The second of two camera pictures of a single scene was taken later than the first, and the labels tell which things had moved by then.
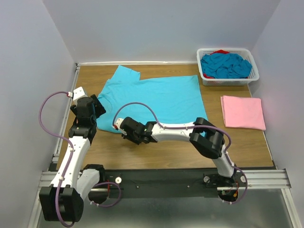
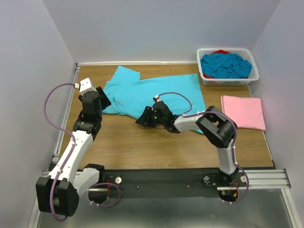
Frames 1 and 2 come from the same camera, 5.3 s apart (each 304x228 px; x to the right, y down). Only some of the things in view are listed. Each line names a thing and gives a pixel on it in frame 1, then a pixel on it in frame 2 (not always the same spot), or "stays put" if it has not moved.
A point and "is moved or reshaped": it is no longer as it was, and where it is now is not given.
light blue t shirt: [175, 100] is moved or reshaped
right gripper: [126, 136] to [142, 120]
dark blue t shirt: [225, 66] stays put
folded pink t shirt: [243, 112] stays put
